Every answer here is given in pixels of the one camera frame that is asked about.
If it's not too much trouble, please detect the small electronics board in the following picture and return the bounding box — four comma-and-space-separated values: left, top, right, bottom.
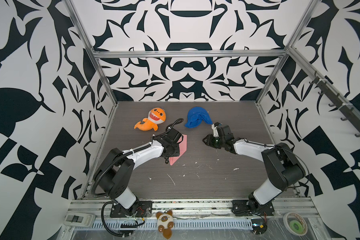
251, 219, 268, 236

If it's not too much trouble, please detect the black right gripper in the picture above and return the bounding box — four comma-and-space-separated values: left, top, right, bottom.
202, 133, 227, 149

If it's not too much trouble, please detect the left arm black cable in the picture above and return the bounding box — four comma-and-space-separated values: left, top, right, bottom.
100, 200, 146, 238

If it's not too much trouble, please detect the black hook rail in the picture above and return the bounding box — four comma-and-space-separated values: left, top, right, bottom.
308, 71, 360, 138

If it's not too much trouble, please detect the pink paper sheet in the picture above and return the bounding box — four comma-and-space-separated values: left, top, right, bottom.
169, 135, 188, 166

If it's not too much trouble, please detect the blue cloth cap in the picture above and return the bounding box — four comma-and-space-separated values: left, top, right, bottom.
185, 107, 213, 129

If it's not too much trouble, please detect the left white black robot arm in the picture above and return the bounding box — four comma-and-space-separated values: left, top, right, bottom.
91, 128, 185, 216

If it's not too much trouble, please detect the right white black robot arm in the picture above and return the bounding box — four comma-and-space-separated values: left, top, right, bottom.
203, 123, 307, 216

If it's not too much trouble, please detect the white switch box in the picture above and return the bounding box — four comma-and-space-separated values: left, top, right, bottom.
63, 212, 96, 228

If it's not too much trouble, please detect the orange shark plush toy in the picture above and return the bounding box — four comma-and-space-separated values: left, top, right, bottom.
134, 108, 167, 131

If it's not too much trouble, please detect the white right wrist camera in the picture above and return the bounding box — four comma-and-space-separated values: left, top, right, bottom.
212, 122, 221, 137

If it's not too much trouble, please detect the brown white plush toy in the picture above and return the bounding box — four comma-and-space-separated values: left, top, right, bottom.
156, 210, 175, 240

